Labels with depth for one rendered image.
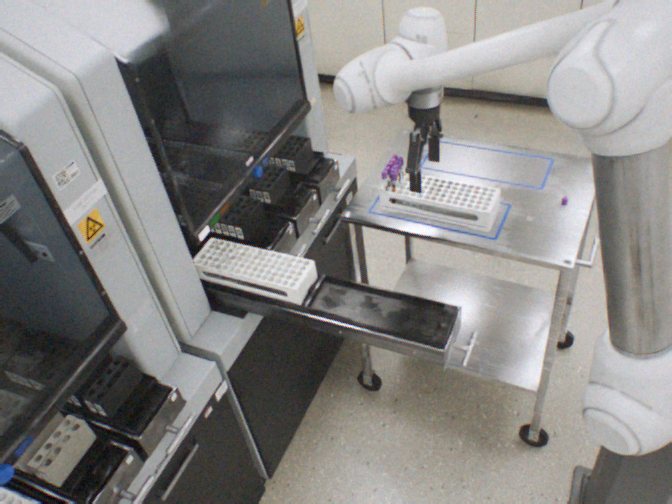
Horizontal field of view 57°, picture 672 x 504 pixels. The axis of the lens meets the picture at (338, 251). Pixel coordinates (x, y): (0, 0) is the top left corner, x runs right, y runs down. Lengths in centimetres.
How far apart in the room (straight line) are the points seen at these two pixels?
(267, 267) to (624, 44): 93
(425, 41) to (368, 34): 239
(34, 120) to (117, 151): 19
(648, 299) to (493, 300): 112
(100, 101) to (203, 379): 66
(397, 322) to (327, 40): 269
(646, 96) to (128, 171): 89
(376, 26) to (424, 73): 251
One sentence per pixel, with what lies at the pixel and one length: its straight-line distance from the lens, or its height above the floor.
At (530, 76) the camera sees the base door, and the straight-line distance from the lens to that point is 357.
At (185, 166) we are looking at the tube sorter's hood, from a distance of 136.
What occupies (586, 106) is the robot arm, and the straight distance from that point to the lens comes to 85.
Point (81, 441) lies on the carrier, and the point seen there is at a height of 85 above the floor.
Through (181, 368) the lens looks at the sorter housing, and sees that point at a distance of 150.
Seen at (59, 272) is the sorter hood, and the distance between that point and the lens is 115.
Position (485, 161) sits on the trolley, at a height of 82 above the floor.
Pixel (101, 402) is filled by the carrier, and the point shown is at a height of 88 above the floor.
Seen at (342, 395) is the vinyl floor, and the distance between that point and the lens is 225.
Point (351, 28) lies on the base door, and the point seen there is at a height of 39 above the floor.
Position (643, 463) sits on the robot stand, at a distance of 164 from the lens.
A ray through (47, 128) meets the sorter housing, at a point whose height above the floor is 139.
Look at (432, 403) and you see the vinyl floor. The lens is 222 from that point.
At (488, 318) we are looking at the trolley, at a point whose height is 28.
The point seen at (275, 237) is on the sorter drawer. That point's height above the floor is 82.
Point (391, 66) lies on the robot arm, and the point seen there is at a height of 131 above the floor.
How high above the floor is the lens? 186
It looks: 43 degrees down
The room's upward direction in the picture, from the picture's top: 9 degrees counter-clockwise
